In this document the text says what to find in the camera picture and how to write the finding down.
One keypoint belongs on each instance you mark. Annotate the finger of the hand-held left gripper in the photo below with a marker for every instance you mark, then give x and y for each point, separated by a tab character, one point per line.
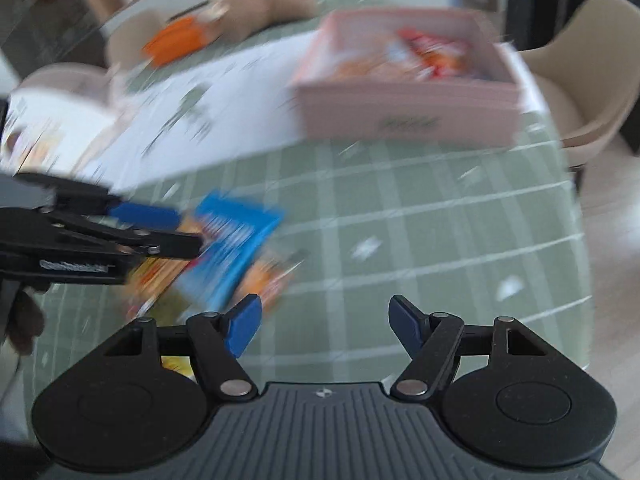
170	246
145	216

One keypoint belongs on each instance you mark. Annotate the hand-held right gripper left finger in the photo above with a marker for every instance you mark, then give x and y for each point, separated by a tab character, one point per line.
242	325

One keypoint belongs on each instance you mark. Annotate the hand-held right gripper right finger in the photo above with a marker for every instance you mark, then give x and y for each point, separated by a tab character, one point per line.
405	322

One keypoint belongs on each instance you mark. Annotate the large blue snack packet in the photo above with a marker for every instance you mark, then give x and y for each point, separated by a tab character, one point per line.
235	245

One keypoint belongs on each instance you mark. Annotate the pink box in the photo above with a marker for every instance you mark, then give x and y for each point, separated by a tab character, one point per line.
400	105

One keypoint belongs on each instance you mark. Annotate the bread packet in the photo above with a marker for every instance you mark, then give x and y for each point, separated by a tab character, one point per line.
370	67

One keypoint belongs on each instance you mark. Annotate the person's left hand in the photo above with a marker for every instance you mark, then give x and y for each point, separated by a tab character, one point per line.
26	320

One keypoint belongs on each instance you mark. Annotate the green checked tablecloth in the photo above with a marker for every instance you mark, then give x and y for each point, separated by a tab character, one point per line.
400	210

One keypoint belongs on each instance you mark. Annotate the white printed paper bag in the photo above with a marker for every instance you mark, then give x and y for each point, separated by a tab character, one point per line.
55	125

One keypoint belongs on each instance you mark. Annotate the beige chair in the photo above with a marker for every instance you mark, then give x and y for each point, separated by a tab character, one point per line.
600	75
65	80
132	35

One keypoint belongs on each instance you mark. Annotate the orange tissue box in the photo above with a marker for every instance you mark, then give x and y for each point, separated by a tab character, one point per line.
175	40

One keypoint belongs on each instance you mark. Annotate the brown plush toy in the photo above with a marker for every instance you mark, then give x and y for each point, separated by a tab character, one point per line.
280	5

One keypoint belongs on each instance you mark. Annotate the red snack packet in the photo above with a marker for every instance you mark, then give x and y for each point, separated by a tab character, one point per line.
435	54

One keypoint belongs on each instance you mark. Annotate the black cabinet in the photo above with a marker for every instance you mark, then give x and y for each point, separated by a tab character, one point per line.
540	0

